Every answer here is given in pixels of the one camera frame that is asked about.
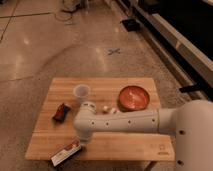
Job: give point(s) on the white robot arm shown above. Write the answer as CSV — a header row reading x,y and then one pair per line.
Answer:
x,y
191,124

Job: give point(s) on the red-orange bowl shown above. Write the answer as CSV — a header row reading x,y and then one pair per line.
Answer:
x,y
134,98

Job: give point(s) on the clear plastic cup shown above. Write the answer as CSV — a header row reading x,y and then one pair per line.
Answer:
x,y
81,92

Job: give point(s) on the wooden table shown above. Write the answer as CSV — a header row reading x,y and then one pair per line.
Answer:
x,y
50,136

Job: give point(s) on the red-brown snack packet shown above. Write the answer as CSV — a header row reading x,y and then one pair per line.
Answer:
x,y
61,113

